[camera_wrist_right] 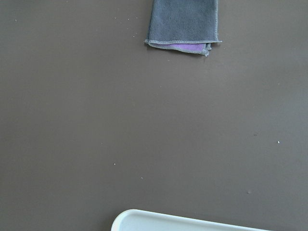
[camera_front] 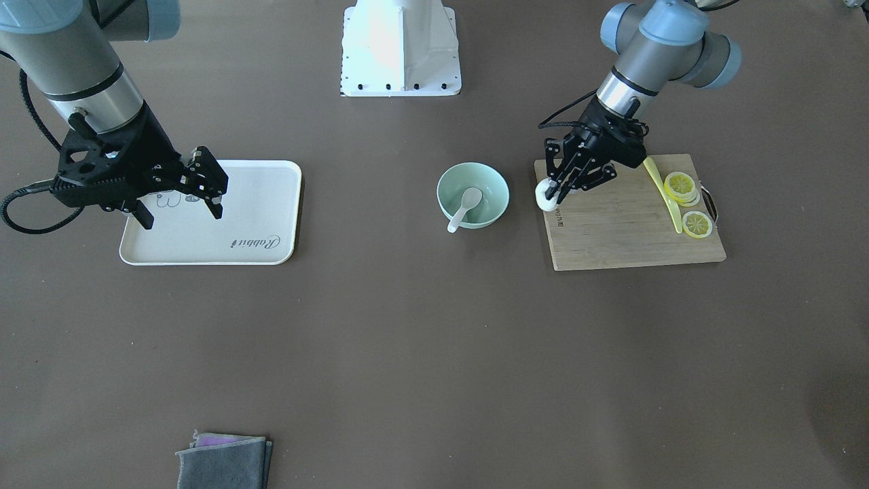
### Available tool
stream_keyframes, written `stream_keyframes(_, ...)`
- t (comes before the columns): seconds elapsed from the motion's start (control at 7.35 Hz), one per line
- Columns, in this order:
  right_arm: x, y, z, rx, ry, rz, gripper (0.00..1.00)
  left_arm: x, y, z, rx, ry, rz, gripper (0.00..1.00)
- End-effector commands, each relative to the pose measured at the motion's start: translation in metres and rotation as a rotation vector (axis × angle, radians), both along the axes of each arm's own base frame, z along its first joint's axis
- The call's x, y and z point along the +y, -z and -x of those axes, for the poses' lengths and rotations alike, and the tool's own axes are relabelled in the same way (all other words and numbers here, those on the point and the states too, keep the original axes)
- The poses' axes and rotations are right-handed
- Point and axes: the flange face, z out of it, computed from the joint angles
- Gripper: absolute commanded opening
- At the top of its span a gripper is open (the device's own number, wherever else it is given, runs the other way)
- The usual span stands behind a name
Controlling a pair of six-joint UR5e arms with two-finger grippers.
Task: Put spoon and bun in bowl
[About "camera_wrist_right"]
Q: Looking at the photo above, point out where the grey folded cloth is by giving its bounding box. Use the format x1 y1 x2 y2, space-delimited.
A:
144 0 221 56

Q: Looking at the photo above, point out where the white rectangular tray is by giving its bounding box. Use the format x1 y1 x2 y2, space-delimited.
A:
111 209 275 231

